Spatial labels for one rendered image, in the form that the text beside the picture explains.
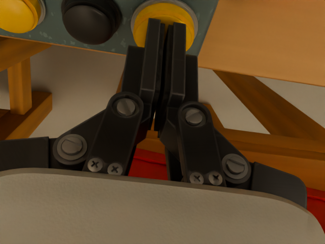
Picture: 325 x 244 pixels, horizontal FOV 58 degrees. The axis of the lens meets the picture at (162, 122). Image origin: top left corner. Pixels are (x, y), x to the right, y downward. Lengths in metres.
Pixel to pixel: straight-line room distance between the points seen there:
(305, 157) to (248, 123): 0.88
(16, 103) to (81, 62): 0.29
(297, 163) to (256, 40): 0.20
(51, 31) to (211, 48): 0.09
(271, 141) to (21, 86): 0.74
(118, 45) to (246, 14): 0.08
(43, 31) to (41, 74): 1.01
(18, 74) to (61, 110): 0.31
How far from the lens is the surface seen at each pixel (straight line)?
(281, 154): 0.35
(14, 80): 0.95
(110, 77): 1.12
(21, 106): 0.97
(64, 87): 1.16
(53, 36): 0.17
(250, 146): 0.35
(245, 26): 0.19
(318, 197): 0.37
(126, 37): 0.16
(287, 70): 0.20
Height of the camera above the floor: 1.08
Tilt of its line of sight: 67 degrees down
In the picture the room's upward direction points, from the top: 173 degrees clockwise
